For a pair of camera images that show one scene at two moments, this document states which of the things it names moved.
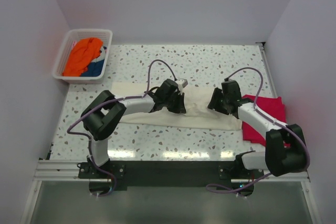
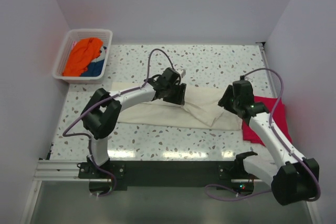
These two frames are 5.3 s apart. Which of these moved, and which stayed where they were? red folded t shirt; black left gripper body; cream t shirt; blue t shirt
Moved: black left gripper body
Stayed: blue t shirt; cream t shirt; red folded t shirt
